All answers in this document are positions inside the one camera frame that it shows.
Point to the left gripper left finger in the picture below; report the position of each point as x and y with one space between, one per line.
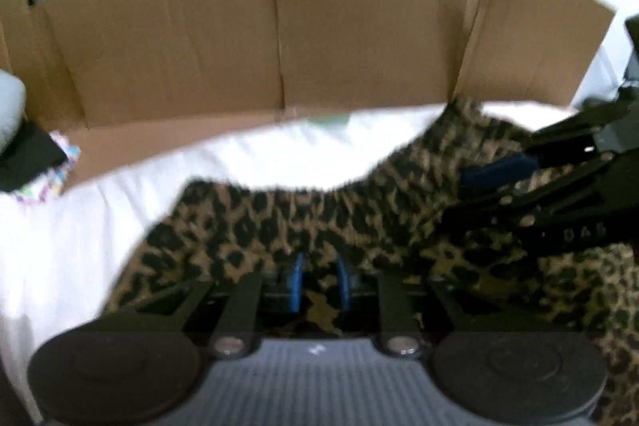
238 332

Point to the leopard print garment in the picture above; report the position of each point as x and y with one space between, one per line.
396 219

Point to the cream bear print blanket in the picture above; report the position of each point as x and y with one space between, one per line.
60 260

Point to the brown cardboard box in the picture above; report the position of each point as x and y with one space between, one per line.
128 79

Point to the grey neck pillow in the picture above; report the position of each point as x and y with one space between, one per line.
12 107

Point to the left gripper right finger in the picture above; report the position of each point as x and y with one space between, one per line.
381 305

